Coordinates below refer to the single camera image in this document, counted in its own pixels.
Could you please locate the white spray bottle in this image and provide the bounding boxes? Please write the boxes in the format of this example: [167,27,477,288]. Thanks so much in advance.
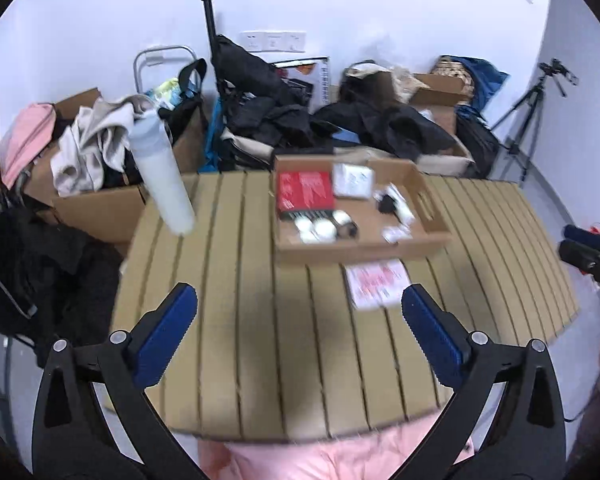
[386,183,416,226]

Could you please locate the black hair net ball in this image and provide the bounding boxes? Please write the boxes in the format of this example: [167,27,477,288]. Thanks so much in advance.
[332,210,358,240]

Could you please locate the pink trousers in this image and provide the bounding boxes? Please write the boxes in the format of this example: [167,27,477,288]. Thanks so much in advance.
[198,413,440,480]

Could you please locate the black suitcase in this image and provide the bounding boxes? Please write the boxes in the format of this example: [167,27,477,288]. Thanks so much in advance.
[455,106,501,179]

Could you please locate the blue bag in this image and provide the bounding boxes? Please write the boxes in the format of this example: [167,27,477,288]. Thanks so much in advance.
[439,55,509,113]

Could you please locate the pink patterned pouch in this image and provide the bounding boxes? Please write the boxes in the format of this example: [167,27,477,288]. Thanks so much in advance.
[344,259,412,311]

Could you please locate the brown cardboard box right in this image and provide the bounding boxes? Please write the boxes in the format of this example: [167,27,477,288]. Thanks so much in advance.
[410,74,469,134]

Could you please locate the woven rattan basket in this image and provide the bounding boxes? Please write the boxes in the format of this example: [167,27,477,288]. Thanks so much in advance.
[430,55,475,98]

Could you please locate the large cardboard box with clothes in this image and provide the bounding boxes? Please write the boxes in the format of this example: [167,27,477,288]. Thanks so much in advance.
[0,88,207,244]

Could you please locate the white plastic packet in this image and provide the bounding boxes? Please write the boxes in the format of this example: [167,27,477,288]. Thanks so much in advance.
[332,162,375,200]

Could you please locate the tall white bottle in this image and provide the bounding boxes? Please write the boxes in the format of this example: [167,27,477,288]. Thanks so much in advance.
[128,110,195,235]

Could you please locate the shallow cardboard tray box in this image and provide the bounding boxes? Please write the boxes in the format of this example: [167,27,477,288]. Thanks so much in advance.
[272,158,452,264]

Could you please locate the white jar in tray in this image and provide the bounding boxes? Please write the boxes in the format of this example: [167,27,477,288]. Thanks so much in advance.
[294,216,338,244]

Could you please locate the pink backpack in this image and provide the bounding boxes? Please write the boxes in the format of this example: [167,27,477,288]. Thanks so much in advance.
[0,103,57,188]

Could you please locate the red and black box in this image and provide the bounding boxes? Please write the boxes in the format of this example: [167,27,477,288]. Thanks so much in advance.
[276,171,335,214]

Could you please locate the pile of black clothes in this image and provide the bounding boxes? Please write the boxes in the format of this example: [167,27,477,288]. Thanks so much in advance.
[212,35,456,162]

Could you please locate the black camera tripod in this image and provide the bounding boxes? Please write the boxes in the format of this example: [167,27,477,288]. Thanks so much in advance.
[491,58,579,188]

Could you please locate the white wall socket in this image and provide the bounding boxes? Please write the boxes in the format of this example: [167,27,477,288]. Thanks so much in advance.
[239,30,306,52]

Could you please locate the black trolley handle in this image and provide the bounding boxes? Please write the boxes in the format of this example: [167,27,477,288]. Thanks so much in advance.
[201,0,224,94]

